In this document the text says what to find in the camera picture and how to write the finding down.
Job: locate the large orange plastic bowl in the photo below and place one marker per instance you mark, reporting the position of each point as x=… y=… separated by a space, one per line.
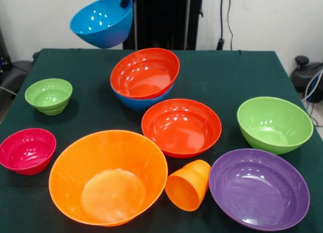
x=108 y=167

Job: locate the dark green tablecloth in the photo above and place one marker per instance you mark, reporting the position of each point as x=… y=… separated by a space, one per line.
x=227 y=79

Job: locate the orange plastic cup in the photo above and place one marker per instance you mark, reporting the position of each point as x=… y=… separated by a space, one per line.
x=186 y=190

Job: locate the large green plastic bowl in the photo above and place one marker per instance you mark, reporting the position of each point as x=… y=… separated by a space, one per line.
x=275 y=127

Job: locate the blue plastic bowl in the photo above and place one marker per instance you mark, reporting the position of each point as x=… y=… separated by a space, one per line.
x=146 y=104
x=101 y=23

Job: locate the black wheeled base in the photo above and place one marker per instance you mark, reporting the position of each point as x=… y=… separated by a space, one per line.
x=15 y=74
x=302 y=76

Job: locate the pink plastic bowl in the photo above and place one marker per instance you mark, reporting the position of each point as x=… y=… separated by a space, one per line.
x=27 y=152

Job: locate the red-orange plastic bowl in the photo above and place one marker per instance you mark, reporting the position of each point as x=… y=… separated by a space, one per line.
x=143 y=76
x=181 y=132

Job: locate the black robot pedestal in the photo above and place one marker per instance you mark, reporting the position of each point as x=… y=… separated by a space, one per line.
x=161 y=16

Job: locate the purple plastic bowl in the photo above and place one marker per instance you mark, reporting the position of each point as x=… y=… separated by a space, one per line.
x=258 y=190

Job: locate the small green plastic bowl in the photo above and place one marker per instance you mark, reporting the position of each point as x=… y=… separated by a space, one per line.
x=49 y=107

